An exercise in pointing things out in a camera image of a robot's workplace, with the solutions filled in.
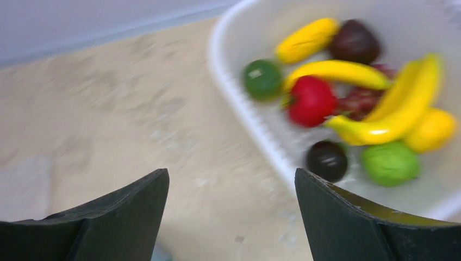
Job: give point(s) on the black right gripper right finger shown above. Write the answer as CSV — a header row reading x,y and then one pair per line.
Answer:
x,y
341,225

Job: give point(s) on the yellow fake corn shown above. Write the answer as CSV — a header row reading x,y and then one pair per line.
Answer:
x,y
307,41

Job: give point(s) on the fake red grapes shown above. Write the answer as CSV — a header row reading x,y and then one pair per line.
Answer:
x,y
358,103

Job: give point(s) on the yellow fake banana bunch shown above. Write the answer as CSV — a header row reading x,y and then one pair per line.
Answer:
x,y
416,96

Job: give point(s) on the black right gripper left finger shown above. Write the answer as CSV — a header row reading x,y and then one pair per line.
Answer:
x,y
121,225

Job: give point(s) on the dark fake plum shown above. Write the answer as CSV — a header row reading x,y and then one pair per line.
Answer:
x,y
328,160

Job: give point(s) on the dark maroon fake fruit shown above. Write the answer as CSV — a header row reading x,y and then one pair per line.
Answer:
x,y
355,42

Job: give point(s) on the yellow fake lemon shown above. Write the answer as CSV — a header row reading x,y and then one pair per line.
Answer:
x,y
436,128

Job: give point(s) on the light green fake lime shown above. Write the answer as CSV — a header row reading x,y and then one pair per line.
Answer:
x,y
390,164

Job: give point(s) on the dark green fake avocado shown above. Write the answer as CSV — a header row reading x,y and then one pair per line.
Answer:
x,y
263,80

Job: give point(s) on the red fake apple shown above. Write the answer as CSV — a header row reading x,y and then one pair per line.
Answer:
x,y
311,100

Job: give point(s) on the yellow fake banana in basket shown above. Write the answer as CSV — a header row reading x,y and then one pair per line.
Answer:
x,y
340,71

